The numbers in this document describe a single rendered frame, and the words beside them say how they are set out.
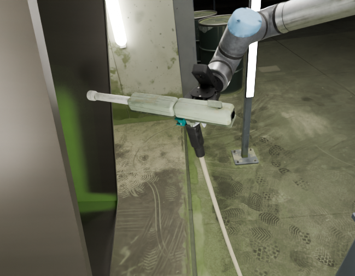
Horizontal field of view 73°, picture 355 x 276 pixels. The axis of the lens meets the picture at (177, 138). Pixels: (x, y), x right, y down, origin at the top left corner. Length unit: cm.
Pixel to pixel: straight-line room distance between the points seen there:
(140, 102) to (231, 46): 33
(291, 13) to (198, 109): 41
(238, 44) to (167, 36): 176
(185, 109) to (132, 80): 209
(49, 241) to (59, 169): 19
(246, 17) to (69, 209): 66
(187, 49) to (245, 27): 180
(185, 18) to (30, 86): 221
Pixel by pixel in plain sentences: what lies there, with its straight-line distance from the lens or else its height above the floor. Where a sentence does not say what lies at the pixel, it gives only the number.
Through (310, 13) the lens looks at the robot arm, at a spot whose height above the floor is 130.
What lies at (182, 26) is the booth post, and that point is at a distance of 250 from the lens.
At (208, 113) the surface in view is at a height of 114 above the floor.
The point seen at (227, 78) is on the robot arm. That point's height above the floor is 114.
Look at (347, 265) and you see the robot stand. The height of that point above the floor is 40.
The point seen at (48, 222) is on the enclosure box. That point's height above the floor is 108.
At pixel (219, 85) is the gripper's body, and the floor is 112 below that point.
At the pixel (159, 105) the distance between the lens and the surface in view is 65.
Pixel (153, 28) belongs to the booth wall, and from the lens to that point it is 251.
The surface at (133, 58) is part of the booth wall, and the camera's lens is 260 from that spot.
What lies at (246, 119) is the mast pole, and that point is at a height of 41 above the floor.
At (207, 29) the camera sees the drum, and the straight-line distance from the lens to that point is 308.
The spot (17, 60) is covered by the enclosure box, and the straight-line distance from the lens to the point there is 35.
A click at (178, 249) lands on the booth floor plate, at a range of 162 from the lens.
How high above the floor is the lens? 144
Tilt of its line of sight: 35 degrees down
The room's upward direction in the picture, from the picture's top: 8 degrees counter-clockwise
